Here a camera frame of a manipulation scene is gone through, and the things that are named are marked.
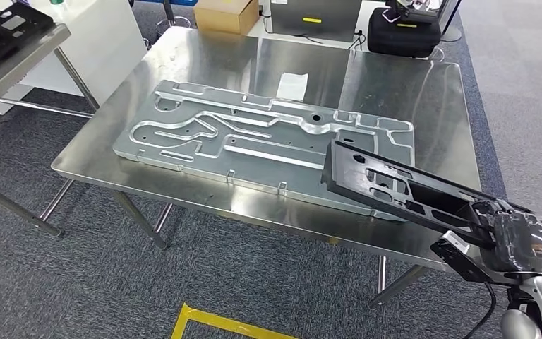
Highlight white paper label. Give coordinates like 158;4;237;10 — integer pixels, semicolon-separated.
275;72;309;102

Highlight brown cardboard box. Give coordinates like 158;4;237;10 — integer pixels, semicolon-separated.
193;0;260;36

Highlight stainless steel side table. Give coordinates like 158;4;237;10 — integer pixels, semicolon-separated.
0;20;100;237

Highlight white cabinet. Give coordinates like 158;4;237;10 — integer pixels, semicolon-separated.
0;0;148;116

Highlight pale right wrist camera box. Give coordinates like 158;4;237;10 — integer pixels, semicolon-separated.
430;230;496;284

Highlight black plastic plate part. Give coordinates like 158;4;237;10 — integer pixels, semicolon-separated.
0;2;57;81
321;140;534;249

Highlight black camera cable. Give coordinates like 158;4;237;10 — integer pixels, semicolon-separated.
460;280;499;339

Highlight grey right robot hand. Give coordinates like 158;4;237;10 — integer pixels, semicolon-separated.
469;198;542;275

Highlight black carry bag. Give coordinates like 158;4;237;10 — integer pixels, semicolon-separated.
368;6;442;59

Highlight grey metal equipment case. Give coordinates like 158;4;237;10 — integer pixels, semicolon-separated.
270;0;363;43

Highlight black power cable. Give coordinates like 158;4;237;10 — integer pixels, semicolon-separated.
294;28;368;51

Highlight stainless steel workbench table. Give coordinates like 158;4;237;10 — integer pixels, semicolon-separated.
39;25;482;310

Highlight stamped sheet metal panel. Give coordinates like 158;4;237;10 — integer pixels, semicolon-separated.
112;79;416;222

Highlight yellow floor tape rectangle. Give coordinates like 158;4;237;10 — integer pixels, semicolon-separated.
170;303;300;339

